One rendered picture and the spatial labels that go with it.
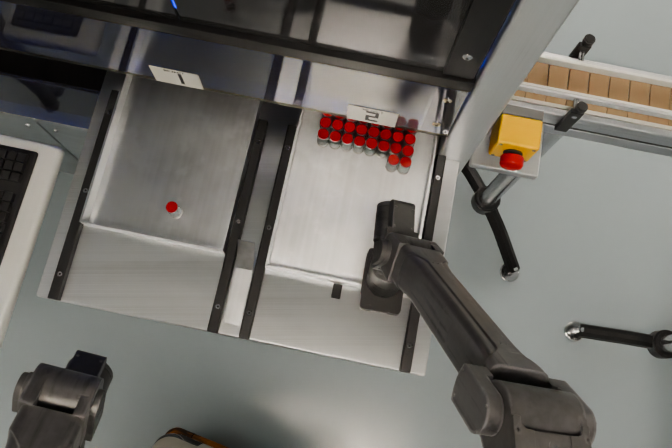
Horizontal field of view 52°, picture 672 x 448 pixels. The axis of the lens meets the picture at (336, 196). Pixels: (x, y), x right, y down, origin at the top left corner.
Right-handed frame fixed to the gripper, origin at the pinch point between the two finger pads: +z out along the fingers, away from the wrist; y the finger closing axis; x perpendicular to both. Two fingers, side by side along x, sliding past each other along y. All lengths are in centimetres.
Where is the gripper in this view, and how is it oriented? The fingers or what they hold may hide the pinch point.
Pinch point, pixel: (379, 292)
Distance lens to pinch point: 120.8
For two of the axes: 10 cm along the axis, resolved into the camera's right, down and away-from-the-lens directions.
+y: 1.7, -9.2, 3.5
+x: -9.9, -1.7, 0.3
